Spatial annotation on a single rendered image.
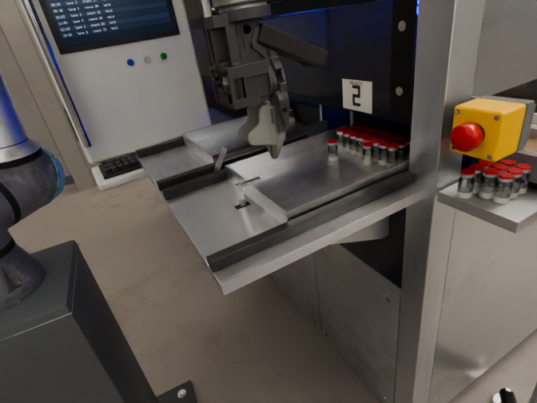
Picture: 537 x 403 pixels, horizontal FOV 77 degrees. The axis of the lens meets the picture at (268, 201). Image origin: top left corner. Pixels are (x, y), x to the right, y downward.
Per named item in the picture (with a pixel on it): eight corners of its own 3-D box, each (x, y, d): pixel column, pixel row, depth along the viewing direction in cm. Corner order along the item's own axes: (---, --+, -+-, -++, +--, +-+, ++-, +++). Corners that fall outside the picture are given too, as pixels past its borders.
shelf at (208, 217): (274, 119, 120) (273, 113, 119) (456, 182, 64) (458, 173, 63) (137, 160, 102) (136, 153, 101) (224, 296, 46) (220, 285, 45)
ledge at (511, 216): (487, 176, 64) (489, 166, 63) (568, 201, 54) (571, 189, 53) (436, 201, 59) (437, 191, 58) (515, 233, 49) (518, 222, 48)
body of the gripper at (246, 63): (216, 107, 51) (196, 16, 45) (266, 93, 54) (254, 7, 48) (237, 115, 44) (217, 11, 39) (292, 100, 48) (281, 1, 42)
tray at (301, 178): (347, 137, 87) (346, 124, 86) (434, 165, 67) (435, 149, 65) (228, 179, 75) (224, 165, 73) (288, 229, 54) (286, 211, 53)
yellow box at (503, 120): (477, 138, 56) (484, 93, 52) (524, 149, 50) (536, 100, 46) (446, 152, 53) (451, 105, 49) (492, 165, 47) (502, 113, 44)
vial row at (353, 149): (342, 145, 82) (341, 127, 80) (400, 166, 68) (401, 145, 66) (335, 148, 82) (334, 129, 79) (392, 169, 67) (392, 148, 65)
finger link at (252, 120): (240, 161, 55) (228, 105, 51) (272, 150, 57) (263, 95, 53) (248, 166, 53) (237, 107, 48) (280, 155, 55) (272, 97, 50)
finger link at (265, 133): (248, 166, 53) (237, 107, 48) (280, 155, 55) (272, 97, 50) (257, 173, 50) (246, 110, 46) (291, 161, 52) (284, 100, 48)
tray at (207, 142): (280, 116, 115) (279, 105, 113) (328, 131, 94) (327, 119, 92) (184, 145, 102) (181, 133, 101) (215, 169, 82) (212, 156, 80)
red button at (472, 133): (462, 142, 51) (465, 116, 49) (488, 149, 48) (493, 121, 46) (445, 149, 50) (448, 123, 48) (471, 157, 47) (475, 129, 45)
